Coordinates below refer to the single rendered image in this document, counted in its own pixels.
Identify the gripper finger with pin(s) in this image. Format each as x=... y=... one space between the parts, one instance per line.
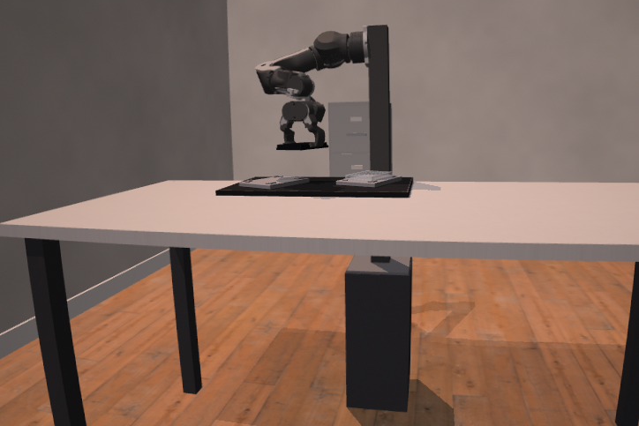
x=310 y=122
x=288 y=133

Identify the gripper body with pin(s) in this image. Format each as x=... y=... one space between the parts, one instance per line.
x=296 y=111

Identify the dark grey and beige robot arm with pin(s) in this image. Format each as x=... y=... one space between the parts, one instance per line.
x=330 y=50

